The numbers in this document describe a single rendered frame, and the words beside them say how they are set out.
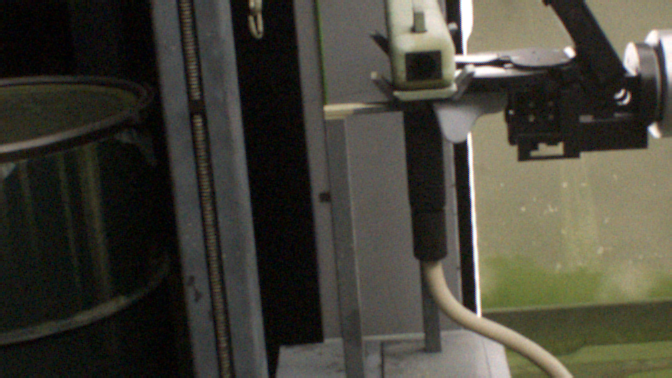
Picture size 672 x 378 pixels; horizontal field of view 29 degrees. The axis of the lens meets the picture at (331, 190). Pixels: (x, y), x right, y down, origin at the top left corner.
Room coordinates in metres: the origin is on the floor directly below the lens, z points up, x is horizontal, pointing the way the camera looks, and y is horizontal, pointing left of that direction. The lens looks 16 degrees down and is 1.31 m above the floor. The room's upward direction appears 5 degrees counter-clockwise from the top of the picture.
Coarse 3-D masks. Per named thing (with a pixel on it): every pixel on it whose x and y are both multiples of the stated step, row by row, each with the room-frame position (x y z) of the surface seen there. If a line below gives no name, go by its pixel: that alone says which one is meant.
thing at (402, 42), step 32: (384, 0) 1.23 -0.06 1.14; (416, 0) 1.15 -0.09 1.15; (448, 64) 0.95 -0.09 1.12; (416, 96) 0.95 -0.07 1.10; (448, 96) 0.95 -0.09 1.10; (416, 128) 1.05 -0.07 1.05; (416, 160) 1.05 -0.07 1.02; (416, 192) 1.05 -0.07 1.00; (416, 224) 1.06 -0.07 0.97; (416, 256) 1.06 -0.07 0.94
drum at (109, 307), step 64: (128, 128) 2.01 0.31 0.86; (0, 192) 1.84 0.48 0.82; (64, 192) 1.89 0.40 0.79; (128, 192) 1.99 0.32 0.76; (0, 256) 1.84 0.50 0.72; (64, 256) 1.88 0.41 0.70; (128, 256) 1.97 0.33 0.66; (0, 320) 1.83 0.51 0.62; (64, 320) 1.87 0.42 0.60; (128, 320) 1.95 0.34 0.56
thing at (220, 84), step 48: (192, 0) 1.06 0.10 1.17; (192, 48) 1.05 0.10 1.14; (192, 96) 1.05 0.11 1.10; (192, 144) 1.05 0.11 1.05; (240, 144) 1.07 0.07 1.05; (192, 192) 1.05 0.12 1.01; (240, 192) 1.05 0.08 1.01; (192, 240) 1.05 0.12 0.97; (240, 240) 1.05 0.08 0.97; (192, 288) 1.05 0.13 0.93; (240, 288) 1.05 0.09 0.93; (192, 336) 1.05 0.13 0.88; (240, 336) 1.05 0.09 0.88
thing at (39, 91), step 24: (0, 96) 2.32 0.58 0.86; (24, 96) 2.32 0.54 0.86; (48, 96) 2.30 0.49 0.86; (72, 96) 2.28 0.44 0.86; (96, 96) 2.25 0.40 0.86; (120, 96) 2.22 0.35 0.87; (0, 120) 2.11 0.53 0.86; (24, 120) 2.11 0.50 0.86; (48, 120) 2.10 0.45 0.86; (72, 120) 2.08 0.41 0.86; (96, 120) 2.07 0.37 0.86; (0, 144) 1.95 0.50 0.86
